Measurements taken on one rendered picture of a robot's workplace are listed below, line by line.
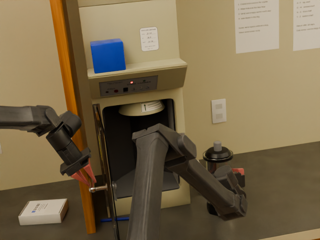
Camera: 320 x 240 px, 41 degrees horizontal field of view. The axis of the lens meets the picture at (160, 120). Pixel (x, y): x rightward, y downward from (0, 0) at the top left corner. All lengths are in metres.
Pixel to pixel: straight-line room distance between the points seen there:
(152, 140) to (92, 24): 0.60
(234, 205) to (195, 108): 0.82
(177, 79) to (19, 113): 0.54
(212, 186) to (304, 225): 0.48
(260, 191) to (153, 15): 0.81
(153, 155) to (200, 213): 0.71
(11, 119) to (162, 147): 0.43
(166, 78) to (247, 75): 0.71
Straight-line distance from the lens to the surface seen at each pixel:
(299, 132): 2.24
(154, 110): 1.54
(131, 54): 1.46
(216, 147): 1.51
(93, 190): 1.28
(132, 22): 1.45
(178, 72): 1.40
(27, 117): 1.21
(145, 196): 0.88
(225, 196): 1.25
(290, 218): 1.60
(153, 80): 1.41
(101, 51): 1.34
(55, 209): 1.70
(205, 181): 1.16
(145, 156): 0.94
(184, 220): 1.58
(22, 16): 1.89
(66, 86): 1.38
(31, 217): 1.70
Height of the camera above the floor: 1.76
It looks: 18 degrees down
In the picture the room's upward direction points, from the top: 5 degrees counter-clockwise
